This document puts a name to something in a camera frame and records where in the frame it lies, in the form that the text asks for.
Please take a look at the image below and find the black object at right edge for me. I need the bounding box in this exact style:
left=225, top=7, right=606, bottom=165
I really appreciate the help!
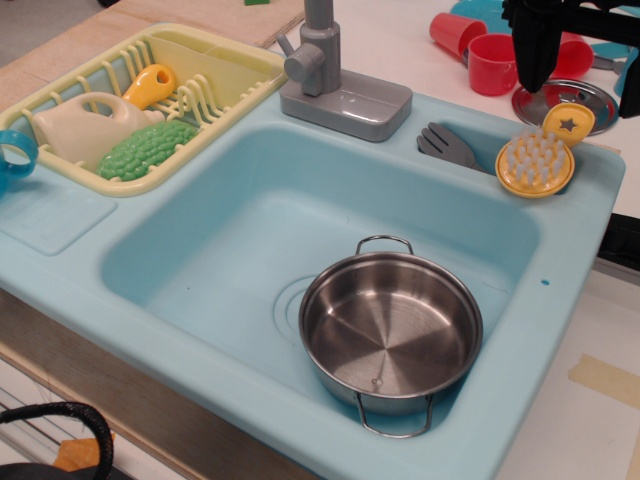
left=598, top=213, right=640, bottom=271

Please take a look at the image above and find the blue plastic cup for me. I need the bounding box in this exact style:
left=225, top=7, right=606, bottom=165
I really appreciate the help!
left=1, top=130, right=39, bottom=196

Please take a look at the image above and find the red plastic cup lying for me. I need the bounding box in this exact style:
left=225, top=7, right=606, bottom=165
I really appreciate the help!
left=429, top=12, right=488, bottom=59

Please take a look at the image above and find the red plastic cup with handle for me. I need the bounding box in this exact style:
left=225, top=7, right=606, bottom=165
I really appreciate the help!
left=467, top=33, right=518, bottom=96

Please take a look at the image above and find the grey plastic fork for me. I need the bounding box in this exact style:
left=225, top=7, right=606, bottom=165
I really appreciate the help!
left=416, top=122, right=486, bottom=173

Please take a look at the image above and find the steel pot lid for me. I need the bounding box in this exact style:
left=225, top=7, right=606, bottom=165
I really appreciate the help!
left=511, top=79, right=619, bottom=136

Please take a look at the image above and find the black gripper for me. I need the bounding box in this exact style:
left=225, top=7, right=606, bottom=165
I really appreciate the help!
left=502, top=1, right=639, bottom=118

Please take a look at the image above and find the yellow round dish brush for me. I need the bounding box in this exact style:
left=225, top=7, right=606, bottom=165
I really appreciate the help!
left=495, top=103, right=595, bottom=199

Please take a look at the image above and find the orange yellow plastic utensil handle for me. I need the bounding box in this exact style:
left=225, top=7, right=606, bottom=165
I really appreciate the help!
left=122, top=64, right=176, bottom=110

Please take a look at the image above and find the red plastic tumbler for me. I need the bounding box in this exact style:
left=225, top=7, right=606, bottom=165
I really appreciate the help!
left=551, top=35, right=594, bottom=79

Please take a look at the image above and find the cream plastic jug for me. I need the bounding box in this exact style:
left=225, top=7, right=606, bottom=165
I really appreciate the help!
left=31, top=92, right=165, bottom=172

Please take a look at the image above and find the pale yellow dish rack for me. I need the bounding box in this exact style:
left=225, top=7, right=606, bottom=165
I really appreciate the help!
left=1, top=24, right=286, bottom=197

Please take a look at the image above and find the stainless steel pot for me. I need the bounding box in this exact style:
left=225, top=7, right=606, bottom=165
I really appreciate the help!
left=298, top=236, right=484, bottom=438

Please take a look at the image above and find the teal plastic cup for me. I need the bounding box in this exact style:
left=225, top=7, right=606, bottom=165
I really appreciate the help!
left=613, top=48, right=639, bottom=97

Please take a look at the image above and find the orange cloth piece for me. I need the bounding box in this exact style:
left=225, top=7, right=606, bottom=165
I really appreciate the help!
left=53, top=439, right=101, bottom=472

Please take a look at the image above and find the green block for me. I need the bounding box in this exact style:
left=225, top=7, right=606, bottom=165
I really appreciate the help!
left=243, top=0, right=271, bottom=6

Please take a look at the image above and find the green bumpy toy vegetable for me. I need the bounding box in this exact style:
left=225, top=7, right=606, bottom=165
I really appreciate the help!
left=96, top=120, right=198, bottom=182

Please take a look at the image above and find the teal handled utensil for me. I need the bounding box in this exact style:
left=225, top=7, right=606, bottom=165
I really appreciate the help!
left=591, top=42, right=631, bottom=73

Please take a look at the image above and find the light blue toy sink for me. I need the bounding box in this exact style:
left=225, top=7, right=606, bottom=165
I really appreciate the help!
left=1, top=95, right=625, bottom=479

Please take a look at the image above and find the grey toy faucet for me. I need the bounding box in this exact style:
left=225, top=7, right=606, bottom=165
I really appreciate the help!
left=277, top=1, right=413, bottom=142

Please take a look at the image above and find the black braided cable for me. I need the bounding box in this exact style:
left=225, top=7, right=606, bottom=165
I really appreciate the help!
left=0, top=401, right=115, bottom=480

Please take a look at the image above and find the teal plastic plate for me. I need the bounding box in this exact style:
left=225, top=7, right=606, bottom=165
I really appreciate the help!
left=449, top=0, right=512, bottom=34

